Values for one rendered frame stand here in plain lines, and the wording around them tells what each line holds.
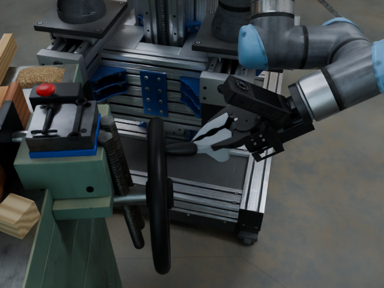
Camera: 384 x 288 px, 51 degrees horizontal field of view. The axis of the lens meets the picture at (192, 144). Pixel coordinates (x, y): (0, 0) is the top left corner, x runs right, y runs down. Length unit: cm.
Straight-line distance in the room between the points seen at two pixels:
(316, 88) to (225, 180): 99
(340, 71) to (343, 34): 10
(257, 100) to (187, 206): 96
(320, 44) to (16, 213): 54
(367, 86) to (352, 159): 146
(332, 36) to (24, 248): 58
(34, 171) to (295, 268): 119
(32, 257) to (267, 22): 51
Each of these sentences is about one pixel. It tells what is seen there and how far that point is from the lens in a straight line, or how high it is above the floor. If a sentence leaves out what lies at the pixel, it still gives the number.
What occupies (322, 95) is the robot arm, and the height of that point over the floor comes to 103.
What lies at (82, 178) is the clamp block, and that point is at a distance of 66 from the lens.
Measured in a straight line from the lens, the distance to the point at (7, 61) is 100.
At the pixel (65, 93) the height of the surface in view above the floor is 101.
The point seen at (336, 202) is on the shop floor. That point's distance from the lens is 188.
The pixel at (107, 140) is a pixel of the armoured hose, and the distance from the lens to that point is 64.
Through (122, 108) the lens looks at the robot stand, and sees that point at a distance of 144.
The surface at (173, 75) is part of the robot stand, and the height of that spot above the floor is 68.
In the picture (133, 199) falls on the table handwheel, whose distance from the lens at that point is 75.
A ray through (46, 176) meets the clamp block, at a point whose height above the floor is 93.
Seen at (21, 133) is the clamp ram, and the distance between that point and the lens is 71.
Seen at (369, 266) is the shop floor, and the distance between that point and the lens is 174.
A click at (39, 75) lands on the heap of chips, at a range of 92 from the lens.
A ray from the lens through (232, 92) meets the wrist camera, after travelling 60.
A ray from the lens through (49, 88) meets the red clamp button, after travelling 68.
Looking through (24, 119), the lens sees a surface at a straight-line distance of 81.
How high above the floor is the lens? 140
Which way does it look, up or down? 44 degrees down
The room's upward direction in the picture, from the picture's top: straight up
